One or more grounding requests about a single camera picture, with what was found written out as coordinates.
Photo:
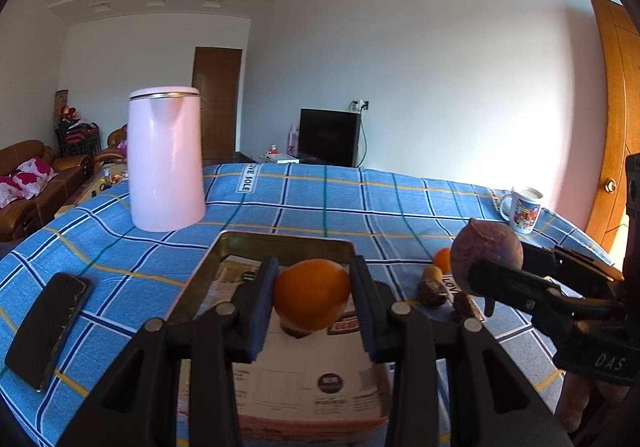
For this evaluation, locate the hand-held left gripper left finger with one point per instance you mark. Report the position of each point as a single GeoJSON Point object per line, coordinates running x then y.
{"type": "Point", "coordinates": [264, 312]}

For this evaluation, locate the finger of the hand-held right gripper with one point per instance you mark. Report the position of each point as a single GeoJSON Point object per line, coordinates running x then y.
{"type": "Point", "coordinates": [520, 289]}
{"type": "Point", "coordinates": [570, 269]}

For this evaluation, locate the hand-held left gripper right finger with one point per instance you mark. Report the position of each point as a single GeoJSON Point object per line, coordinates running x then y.
{"type": "Point", "coordinates": [362, 312]}

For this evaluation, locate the large orange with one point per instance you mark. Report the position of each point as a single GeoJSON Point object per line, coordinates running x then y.
{"type": "Point", "coordinates": [311, 294]}

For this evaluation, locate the purple round fruit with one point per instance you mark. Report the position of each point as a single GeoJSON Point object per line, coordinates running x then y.
{"type": "Point", "coordinates": [487, 247]}

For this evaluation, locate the metal tray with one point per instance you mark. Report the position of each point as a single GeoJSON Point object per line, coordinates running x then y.
{"type": "Point", "coordinates": [300, 387]}

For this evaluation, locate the person's right hand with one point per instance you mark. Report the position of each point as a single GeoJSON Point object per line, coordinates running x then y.
{"type": "Point", "coordinates": [572, 402]}

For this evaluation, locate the white printed mug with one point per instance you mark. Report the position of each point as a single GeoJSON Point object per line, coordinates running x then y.
{"type": "Point", "coordinates": [525, 212]}

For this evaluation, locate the brown oval fruit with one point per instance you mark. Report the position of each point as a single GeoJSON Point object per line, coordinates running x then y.
{"type": "Point", "coordinates": [432, 289]}

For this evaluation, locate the small orange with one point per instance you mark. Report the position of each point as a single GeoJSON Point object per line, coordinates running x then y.
{"type": "Point", "coordinates": [441, 261]}

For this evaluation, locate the brass door knob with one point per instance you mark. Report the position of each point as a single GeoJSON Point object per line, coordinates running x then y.
{"type": "Point", "coordinates": [609, 185]}

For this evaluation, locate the blue plaid tablecloth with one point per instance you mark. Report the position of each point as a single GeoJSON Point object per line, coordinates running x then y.
{"type": "Point", "coordinates": [350, 207]}

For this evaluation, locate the light wooden door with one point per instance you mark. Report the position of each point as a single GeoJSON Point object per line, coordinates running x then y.
{"type": "Point", "coordinates": [612, 127]}

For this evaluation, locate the white flat box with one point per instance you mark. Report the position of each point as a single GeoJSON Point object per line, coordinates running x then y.
{"type": "Point", "coordinates": [280, 158]}

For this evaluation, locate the black television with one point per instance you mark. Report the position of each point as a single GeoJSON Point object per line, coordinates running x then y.
{"type": "Point", "coordinates": [327, 137]}

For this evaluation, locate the pink electric kettle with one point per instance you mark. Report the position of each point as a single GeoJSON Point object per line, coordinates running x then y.
{"type": "Point", "coordinates": [165, 162]}

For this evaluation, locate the wooden coffee table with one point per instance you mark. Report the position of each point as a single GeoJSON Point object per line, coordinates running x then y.
{"type": "Point", "coordinates": [90, 189]}

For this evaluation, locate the black smartphone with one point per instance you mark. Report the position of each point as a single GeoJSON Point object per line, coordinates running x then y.
{"type": "Point", "coordinates": [50, 327]}

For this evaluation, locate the dark brown interior door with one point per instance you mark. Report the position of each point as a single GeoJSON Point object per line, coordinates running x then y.
{"type": "Point", "coordinates": [220, 102]}

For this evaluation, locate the brown leather armchair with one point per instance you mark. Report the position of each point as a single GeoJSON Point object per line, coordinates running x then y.
{"type": "Point", "coordinates": [112, 149]}

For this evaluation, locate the brown leather sofa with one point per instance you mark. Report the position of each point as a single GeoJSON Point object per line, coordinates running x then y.
{"type": "Point", "coordinates": [30, 212]}

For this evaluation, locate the dark cluttered shelf rack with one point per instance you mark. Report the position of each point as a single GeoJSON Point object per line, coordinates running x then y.
{"type": "Point", "coordinates": [75, 132]}

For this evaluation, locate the pink floral pillow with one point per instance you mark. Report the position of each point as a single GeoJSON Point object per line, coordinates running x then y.
{"type": "Point", "coordinates": [27, 177]}

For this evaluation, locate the wall socket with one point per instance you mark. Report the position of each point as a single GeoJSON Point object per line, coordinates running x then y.
{"type": "Point", "coordinates": [360, 104]}

